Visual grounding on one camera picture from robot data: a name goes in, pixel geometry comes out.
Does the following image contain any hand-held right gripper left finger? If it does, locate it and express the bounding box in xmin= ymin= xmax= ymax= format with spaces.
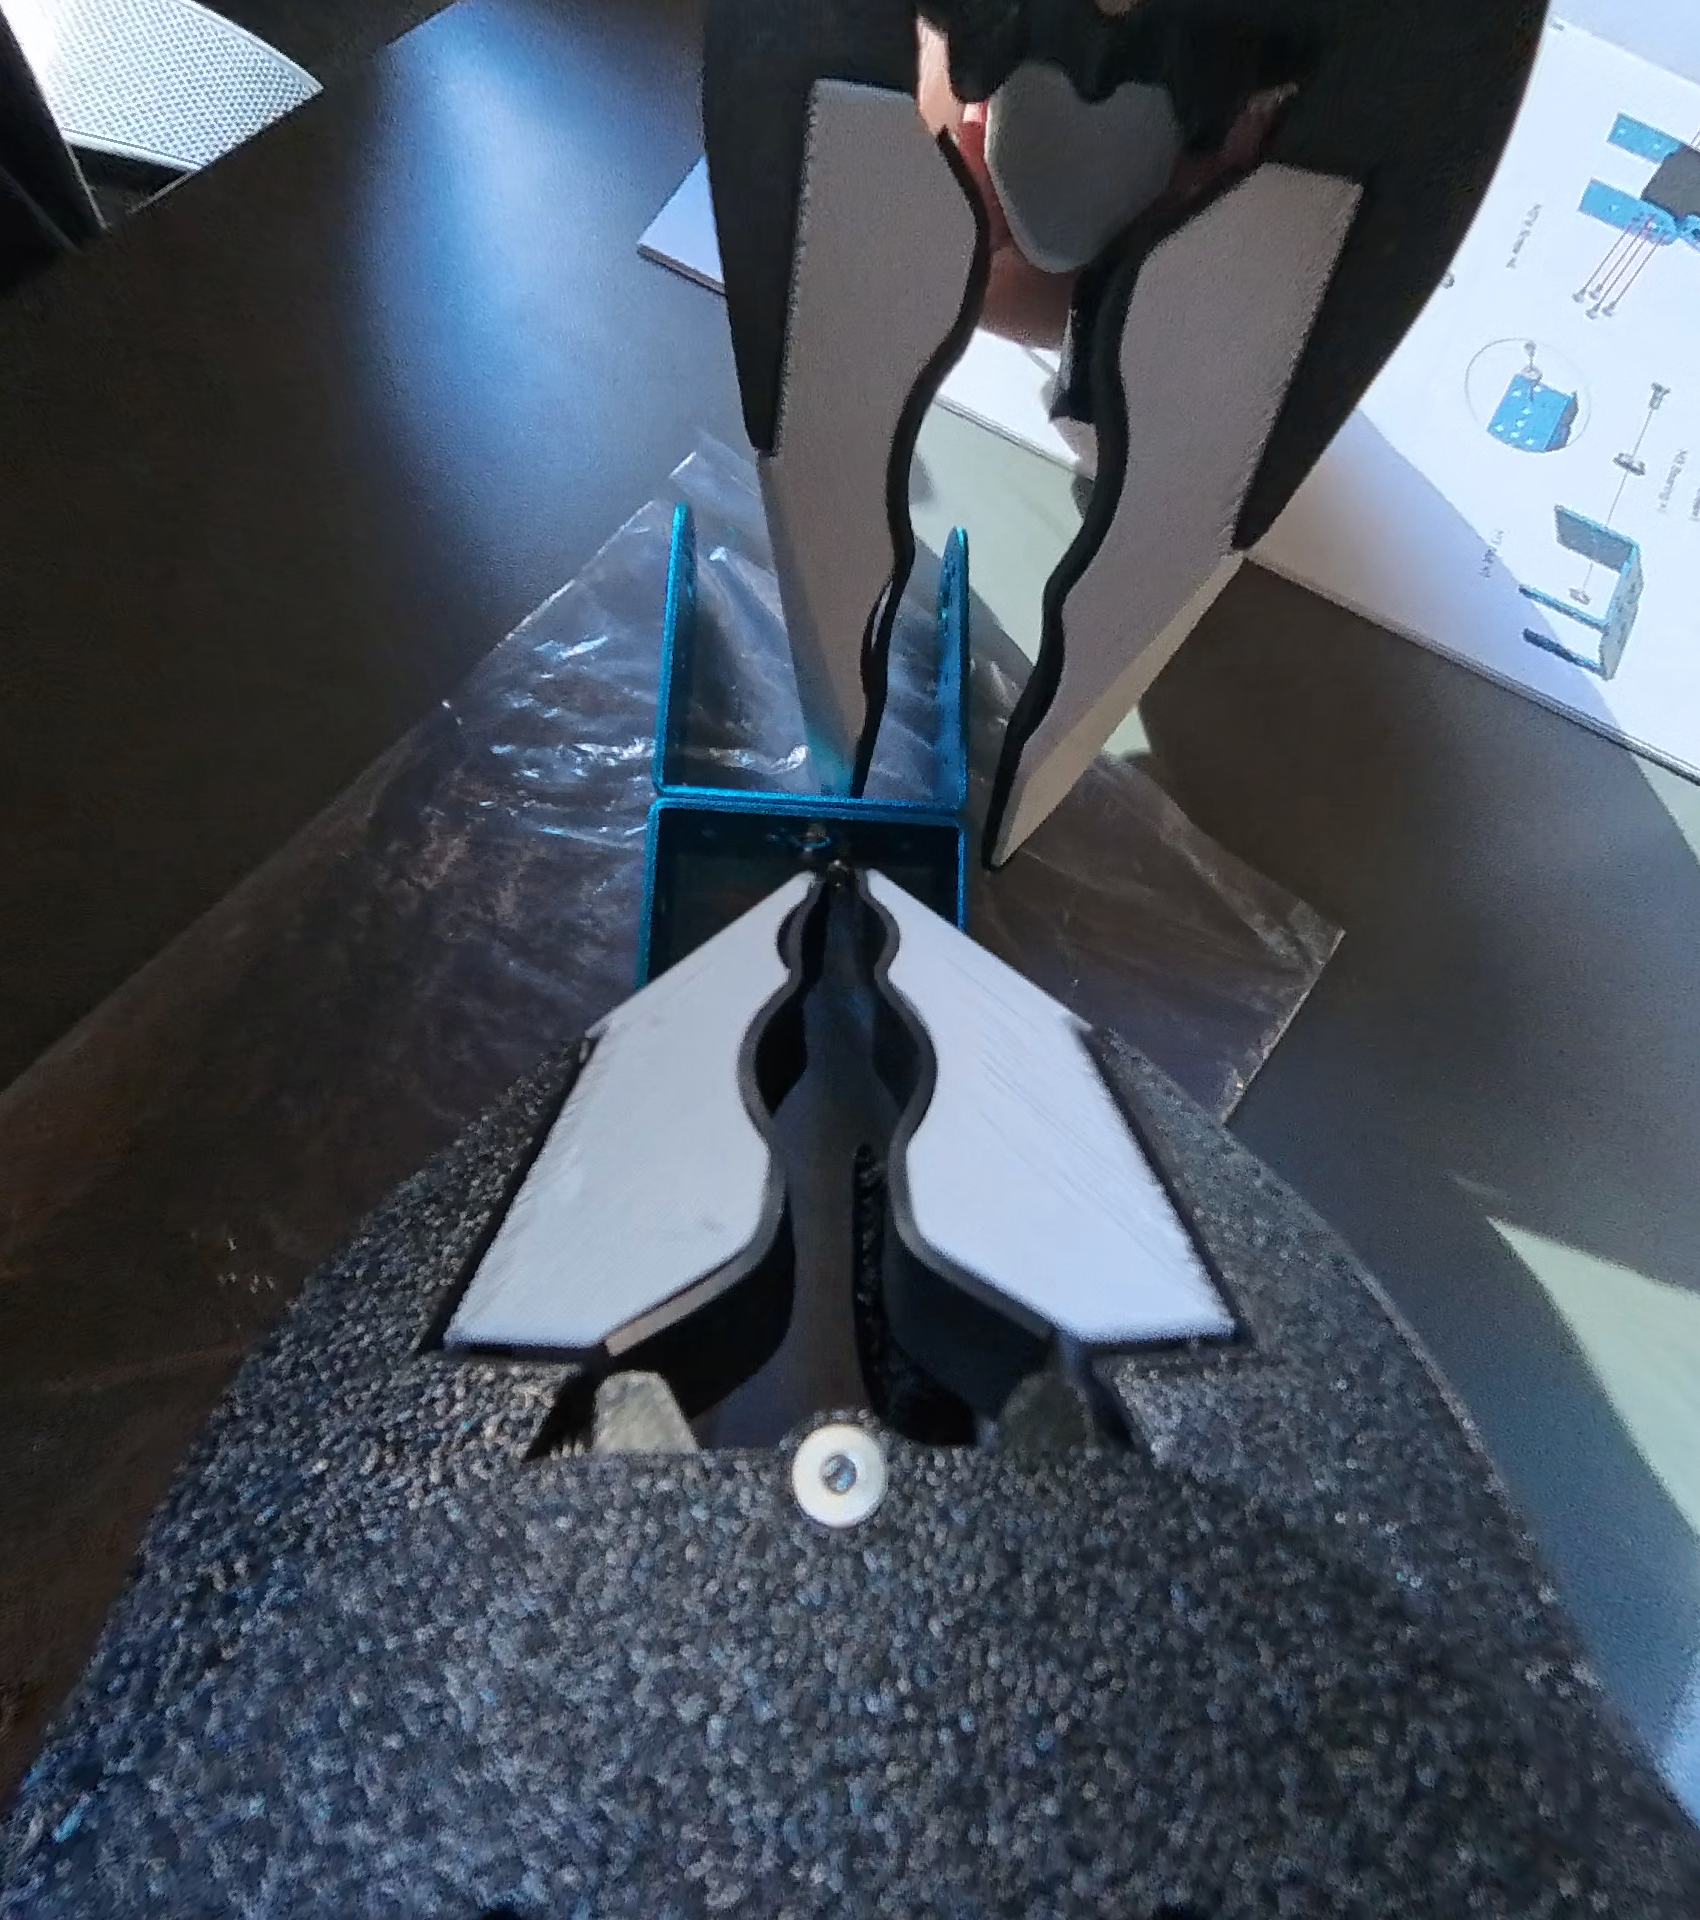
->
xmin=442 ymin=874 xmax=839 ymax=1360

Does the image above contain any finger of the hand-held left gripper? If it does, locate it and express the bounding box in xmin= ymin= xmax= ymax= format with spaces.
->
xmin=983 ymin=162 xmax=1367 ymax=872
xmin=757 ymin=79 xmax=983 ymax=801

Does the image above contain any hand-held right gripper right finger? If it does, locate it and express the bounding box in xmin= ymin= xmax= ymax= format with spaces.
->
xmin=856 ymin=871 xmax=1240 ymax=1369

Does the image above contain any blue H-shaped metal bracket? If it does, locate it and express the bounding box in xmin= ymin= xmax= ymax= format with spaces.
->
xmin=635 ymin=502 xmax=976 ymax=984

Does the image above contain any person's left hand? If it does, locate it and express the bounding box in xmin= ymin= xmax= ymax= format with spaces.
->
xmin=922 ymin=66 xmax=1081 ymax=351

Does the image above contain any white instruction booklet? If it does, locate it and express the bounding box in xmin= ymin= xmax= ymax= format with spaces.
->
xmin=635 ymin=0 xmax=1700 ymax=799

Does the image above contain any clear plastic bag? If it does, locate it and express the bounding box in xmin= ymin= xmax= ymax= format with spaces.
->
xmin=0 ymin=434 xmax=1349 ymax=1502

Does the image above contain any white ribbed object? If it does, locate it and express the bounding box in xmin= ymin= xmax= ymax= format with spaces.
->
xmin=0 ymin=0 xmax=330 ymax=175

